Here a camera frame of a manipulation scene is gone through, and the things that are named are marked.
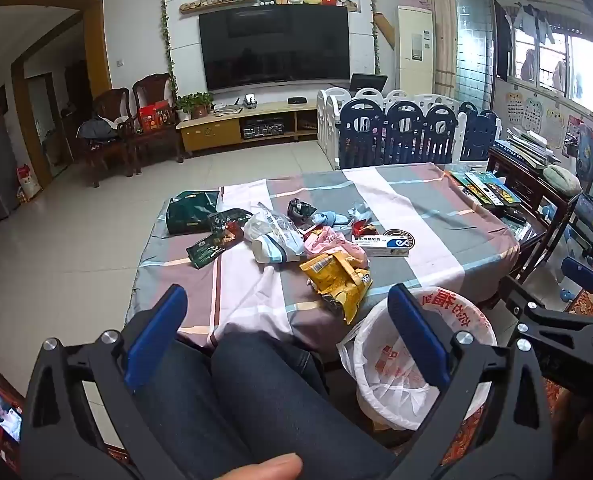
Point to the blue mesh cloth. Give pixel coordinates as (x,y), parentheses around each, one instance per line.
(329,219)

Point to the white blue ointment box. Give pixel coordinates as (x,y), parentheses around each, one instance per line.
(376,246)

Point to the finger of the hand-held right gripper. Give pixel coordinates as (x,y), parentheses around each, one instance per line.
(516,296)
(581,272)

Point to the person's left leg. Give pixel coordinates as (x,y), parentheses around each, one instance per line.
(191,410)

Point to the wall chart poster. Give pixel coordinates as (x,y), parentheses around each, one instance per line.
(533,115)
(516,110)
(556,127)

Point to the spread of picture books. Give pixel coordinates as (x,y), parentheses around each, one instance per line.
(486,187)

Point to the dark green wrapper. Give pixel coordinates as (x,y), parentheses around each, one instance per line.
(231,217)

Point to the slanted wooden board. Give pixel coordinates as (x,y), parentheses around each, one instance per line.
(384,30)

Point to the blue child chair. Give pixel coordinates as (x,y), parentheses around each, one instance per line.
(588,160)

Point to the green snack packet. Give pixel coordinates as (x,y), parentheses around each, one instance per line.
(211,249)

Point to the wooden television cabinet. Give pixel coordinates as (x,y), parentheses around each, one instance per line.
(211,132)

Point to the person's legs in jeans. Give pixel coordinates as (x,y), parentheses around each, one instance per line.
(276,390)

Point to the red gift box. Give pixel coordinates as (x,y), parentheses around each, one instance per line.
(154,117)

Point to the red wall poster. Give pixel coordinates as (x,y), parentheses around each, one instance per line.
(574,135)

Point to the white standing air conditioner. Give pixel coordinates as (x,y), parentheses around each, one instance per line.
(415,50)

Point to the dark bag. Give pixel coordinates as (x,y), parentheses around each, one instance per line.
(96,129)

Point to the white bin with plastic liner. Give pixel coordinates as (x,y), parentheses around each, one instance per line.
(391,380)

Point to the black remote control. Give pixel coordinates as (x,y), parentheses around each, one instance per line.
(513,217)

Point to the hanging dark garment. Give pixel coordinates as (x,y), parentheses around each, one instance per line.
(502,40)

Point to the hanging light clothes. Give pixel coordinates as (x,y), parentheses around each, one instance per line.
(533,20)

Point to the clear plastic bag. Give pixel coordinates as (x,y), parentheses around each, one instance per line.
(271,222)

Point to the white navy playpen fence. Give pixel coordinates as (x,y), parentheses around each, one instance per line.
(406,130)

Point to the black monitor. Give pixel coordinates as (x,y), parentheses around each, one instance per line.
(369,82)

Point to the red wrapper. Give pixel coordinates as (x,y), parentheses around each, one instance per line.
(360,227)

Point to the green ivy garland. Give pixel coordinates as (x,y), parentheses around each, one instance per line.
(166,35)
(374,20)

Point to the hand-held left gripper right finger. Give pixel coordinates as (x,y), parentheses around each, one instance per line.
(419,335)

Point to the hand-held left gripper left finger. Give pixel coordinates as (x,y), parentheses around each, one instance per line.
(159,335)

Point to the pink plastic bag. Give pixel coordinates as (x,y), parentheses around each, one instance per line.
(334,245)

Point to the white red sack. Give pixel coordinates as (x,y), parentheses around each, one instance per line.
(29,182)

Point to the plaid tablecloth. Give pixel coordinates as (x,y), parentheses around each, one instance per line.
(426,200)

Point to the grey green cushion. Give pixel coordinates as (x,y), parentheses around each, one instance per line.
(562,180)

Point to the dark wooden side table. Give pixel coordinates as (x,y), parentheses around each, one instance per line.
(521,175)

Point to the flat black box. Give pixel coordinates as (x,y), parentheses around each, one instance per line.
(296,100)

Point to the small blue toy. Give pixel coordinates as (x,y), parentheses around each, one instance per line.
(566,295)

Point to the window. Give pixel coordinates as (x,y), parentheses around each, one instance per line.
(571,60)

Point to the dark wooden chair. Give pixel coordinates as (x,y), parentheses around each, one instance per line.
(151,85)
(111,100)

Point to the black television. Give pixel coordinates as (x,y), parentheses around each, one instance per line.
(276,45)

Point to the yellow snack packet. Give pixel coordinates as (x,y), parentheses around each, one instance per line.
(336,280)

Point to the black stereo unit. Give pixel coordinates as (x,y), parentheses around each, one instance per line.
(262,128)

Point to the dark green box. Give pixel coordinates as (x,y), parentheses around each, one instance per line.
(189,212)

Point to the potted green plant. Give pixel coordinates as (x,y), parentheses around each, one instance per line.
(195,104)

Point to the person's left hand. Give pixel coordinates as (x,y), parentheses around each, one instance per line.
(261,469)

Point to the stack of books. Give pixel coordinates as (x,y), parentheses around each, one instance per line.
(523,147)

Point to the small framed picture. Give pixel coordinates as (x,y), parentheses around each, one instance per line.
(351,2)

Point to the beige curtain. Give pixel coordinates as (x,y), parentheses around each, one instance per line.
(439,35)

